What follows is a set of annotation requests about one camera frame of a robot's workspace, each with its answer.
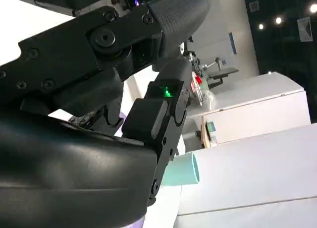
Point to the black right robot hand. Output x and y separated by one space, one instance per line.
74 163

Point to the pale green mug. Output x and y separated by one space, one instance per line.
180 171

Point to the black knob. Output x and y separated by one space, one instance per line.
198 133

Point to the wooden board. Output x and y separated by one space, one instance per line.
205 136

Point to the teal box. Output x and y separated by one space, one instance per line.
211 126

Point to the clear plastic bag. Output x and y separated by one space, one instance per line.
210 99

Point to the pale partition panel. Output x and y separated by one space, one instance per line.
247 168
257 116

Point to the round ceiling light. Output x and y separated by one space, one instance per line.
278 20
312 8
260 26

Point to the ceiling vent grille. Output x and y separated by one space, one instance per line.
254 6

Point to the hanging poster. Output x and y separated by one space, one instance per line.
305 29

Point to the blue wall sign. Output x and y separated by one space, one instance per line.
232 43

